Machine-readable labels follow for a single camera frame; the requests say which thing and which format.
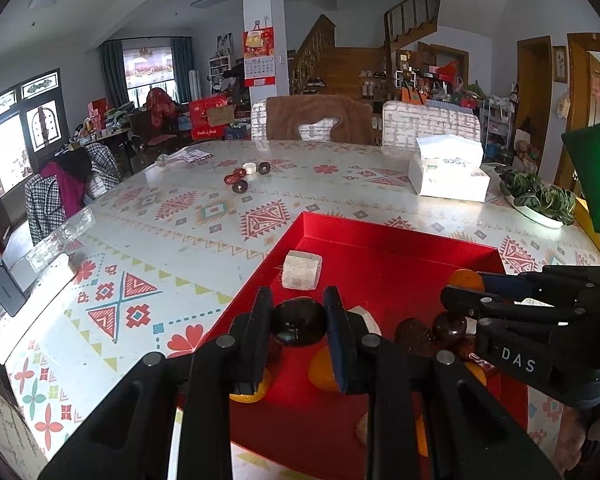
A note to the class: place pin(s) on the large brown date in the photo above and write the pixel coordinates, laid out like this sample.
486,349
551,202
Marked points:
412,335

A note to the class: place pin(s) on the white plate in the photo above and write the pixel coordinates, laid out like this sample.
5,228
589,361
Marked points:
527,213

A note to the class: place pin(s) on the grey curtain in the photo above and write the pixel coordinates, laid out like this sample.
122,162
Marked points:
182,70
111,77

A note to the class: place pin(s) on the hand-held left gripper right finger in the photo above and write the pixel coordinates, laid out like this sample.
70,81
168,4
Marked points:
337,340

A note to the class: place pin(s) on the pink garment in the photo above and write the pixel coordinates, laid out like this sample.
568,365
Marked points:
72,185

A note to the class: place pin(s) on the small framed picture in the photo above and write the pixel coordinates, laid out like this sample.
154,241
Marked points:
559,63

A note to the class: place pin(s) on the spinach leaves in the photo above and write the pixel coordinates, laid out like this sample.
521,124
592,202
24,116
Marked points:
537,195

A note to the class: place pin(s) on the yellow box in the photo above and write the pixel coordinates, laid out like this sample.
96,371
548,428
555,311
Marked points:
587,220

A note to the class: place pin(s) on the brown covered chair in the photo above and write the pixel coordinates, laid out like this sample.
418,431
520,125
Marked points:
300,112

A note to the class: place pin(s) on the red garment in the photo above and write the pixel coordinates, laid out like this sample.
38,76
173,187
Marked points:
159,105

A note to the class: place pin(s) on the clear plastic case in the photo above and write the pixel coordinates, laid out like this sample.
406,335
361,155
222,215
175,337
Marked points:
62,237

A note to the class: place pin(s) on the person's right hand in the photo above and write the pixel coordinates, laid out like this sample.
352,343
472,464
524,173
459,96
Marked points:
572,440

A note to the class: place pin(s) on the red tray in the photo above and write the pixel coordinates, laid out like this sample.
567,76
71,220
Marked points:
380,270

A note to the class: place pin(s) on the red gift box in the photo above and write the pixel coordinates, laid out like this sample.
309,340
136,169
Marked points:
207,117

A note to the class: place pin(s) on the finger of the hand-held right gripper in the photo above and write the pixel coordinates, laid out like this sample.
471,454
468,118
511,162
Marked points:
505,282
460,300

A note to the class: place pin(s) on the wooden door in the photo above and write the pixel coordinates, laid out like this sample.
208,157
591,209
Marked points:
532,105

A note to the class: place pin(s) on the wooden staircase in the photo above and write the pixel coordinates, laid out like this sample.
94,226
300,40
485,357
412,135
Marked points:
350,62

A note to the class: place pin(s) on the white tissue box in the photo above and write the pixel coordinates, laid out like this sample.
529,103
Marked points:
450,170

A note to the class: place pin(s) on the wooden door frame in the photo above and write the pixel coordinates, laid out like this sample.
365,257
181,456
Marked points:
577,85

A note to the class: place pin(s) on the small sugarcane piece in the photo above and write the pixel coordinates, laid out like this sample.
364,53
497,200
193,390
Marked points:
250,168

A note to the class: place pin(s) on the red wall calendar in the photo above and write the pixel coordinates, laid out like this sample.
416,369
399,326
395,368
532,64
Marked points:
258,57

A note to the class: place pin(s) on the checkered jacket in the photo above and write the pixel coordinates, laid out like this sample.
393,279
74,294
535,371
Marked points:
42,205

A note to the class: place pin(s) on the white papers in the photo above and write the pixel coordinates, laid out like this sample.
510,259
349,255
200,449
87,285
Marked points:
190,155

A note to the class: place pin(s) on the metal shelf trolley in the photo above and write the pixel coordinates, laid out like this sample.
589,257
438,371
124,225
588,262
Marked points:
495,120

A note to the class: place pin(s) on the white cube block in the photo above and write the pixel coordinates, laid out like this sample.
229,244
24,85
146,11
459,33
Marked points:
302,270

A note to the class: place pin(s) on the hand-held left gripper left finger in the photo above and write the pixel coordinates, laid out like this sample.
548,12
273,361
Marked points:
262,310

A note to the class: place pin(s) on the white patterned chair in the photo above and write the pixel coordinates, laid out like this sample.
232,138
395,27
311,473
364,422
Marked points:
430,122

